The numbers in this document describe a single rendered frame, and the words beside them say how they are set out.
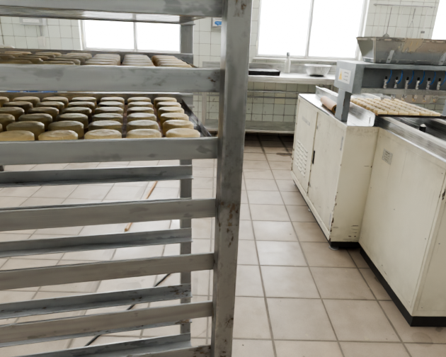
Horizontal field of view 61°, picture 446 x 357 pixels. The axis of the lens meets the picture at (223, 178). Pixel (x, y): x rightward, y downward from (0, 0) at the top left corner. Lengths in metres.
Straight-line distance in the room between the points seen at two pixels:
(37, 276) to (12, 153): 0.18
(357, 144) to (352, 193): 0.31
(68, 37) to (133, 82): 5.13
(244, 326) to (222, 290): 1.35
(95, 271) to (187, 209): 0.16
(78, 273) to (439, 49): 2.23
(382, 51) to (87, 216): 2.03
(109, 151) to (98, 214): 0.09
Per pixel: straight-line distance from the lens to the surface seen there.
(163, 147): 0.51
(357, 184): 2.42
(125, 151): 0.51
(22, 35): 5.84
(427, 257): 1.93
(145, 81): 0.49
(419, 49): 2.43
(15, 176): 1.00
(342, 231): 2.54
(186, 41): 0.92
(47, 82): 0.50
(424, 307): 2.09
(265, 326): 1.95
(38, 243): 1.06
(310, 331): 1.97
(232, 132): 0.49
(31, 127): 0.62
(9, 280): 0.61
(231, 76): 0.47
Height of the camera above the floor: 1.28
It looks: 20 degrees down
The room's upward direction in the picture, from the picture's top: 2 degrees clockwise
